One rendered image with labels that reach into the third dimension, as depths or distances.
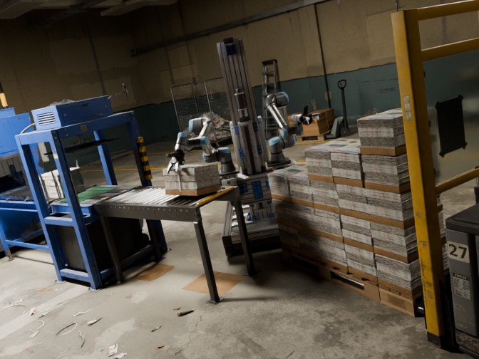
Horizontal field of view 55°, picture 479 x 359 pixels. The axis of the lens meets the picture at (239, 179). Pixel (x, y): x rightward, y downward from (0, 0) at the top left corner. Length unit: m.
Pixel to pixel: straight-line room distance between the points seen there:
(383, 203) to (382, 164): 0.26
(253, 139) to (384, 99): 6.26
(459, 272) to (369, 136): 0.95
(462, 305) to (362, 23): 8.37
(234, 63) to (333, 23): 6.42
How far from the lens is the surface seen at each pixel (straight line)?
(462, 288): 2.73
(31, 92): 12.86
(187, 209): 3.61
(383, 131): 2.93
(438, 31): 10.05
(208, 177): 3.79
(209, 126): 4.12
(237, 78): 4.58
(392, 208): 3.05
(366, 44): 10.52
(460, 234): 2.59
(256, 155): 4.56
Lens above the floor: 1.71
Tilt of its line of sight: 13 degrees down
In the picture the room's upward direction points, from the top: 11 degrees counter-clockwise
